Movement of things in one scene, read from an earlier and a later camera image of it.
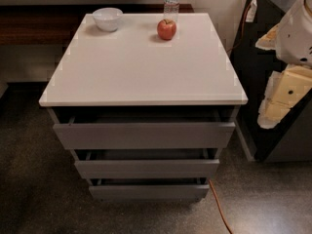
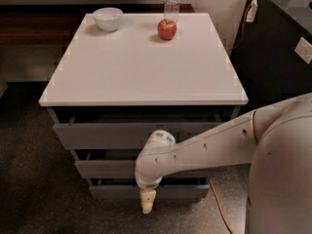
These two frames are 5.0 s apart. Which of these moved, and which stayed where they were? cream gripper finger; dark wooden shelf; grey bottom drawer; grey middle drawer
Moved: cream gripper finger
Stayed: dark wooden shelf; grey middle drawer; grey bottom drawer
